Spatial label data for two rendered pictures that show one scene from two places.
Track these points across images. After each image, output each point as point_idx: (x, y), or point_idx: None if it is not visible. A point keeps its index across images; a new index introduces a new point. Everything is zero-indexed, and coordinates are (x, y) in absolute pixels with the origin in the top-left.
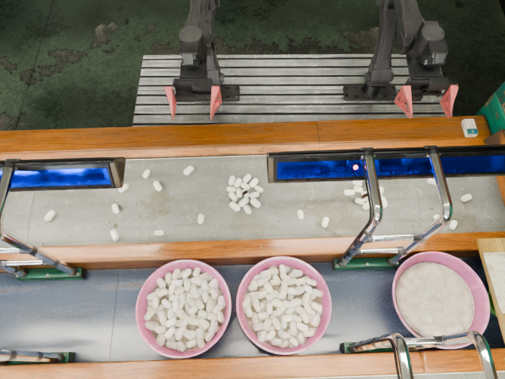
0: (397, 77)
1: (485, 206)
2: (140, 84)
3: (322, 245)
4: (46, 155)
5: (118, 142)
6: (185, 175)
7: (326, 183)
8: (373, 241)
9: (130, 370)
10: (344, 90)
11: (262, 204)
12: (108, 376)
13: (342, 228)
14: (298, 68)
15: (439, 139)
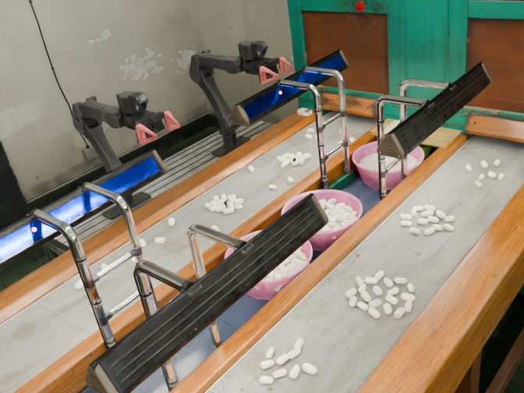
0: (237, 134)
1: (355, 128)
2: (58, 238)
3: (304, 182)
4: (40, 290)
5: (96, 244)
6: (172, 227)
7: (266, 172)
8: (325, 125)
9: (281, 297)
10: (214, 153)
11: (244, 201)
12: (272, 311)
13: (302, 177)
14: (170, 165)
15: (297, 123)
